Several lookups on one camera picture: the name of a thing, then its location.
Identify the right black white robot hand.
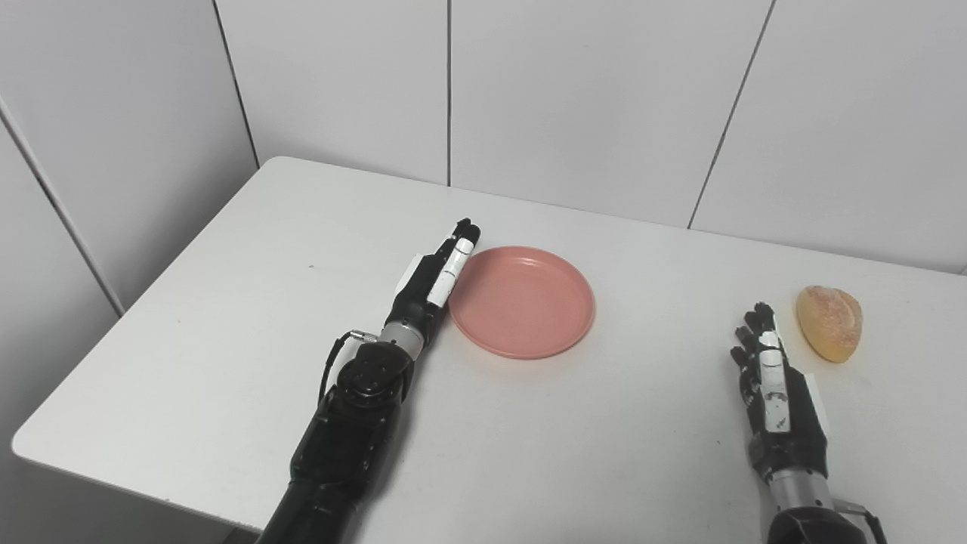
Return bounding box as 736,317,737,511
729,302,831,483

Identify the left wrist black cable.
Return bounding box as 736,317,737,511
317,329,378,405

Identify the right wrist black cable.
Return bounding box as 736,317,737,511
835,505,889,544

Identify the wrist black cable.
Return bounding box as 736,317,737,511
835,505,889,544
317,329,378,405

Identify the pink round plate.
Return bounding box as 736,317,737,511
449,246,596,360

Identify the golden bread roll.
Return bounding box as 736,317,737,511
796,285,864,364

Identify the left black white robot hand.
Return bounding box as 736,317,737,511
385,218,482,341

